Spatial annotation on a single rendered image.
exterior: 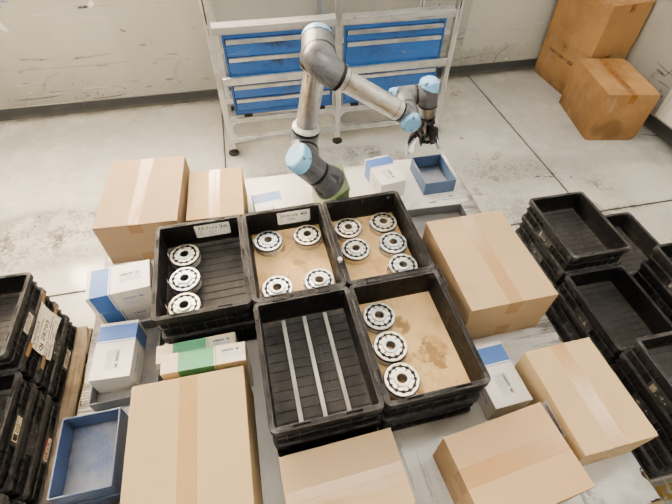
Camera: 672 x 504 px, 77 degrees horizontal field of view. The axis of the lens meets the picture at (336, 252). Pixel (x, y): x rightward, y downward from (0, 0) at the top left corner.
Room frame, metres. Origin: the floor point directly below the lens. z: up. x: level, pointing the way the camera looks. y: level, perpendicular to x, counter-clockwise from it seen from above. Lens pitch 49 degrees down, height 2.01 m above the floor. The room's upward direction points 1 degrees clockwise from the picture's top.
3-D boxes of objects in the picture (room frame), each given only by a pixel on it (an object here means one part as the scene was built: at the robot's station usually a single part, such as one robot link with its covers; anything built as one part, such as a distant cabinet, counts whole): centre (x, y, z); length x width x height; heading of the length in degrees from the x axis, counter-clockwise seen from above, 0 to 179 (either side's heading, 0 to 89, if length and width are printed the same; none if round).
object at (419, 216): (1.26, -0.43, 0.73); 0.27 x 0.20 x 0.05; 100
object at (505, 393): (0.57, -0.50, 0.75); 0.20 x 0.12 x 0.09; 15
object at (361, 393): (0.57, 0.06, 0.87); 0.40 x 0.30 x 0.11; 14
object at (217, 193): (1.31, 0.49, 0.78); 0.30 x 0.22 x 0.16; 11
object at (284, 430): (0.57, 0.06, 0.92); 0.40 x 0.30 x 0.02; 14
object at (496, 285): (0.95, -0.52, 0.80); 0.40 x 0.30 x 0.20; 13
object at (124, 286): (0.85, 0.72, 0.83); 0.20 x 0.12 x 0.09; 107
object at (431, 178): (1.60, -0.45, 0.74); 0.20 x 0.15 x 0.07; 13
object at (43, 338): (0.93, 1.24, 0.41); 0.31 x 0.02 x 0.16; 12
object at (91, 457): (0.32, 0.64, 0.81); 0.20 x 0.15 x 0.07; 13
